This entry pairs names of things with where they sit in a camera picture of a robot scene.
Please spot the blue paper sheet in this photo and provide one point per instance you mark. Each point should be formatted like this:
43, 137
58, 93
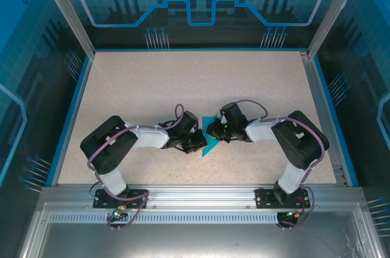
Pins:
208, 148

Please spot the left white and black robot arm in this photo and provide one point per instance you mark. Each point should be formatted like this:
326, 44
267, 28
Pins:
106, 151

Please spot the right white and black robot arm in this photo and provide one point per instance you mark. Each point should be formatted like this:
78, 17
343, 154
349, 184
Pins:
301, 142

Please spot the steel front tray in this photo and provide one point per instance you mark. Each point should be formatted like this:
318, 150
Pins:
195, 239

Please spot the brass connector with green light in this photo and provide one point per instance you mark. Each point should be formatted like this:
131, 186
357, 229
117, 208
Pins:
295, 213
119, 211

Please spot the aluminium mounting rail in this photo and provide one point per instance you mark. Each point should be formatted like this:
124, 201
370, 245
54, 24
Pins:
201, 195

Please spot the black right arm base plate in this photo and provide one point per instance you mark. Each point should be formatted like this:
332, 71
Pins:
265, 198

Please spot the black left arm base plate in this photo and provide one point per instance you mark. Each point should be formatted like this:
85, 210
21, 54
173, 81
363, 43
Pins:
137, 198

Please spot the aluminium side rail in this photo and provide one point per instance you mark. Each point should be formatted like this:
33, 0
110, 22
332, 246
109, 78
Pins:
320, 99

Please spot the aluminium frame post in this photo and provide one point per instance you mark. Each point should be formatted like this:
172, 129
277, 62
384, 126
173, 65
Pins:
67, 11
333, 11

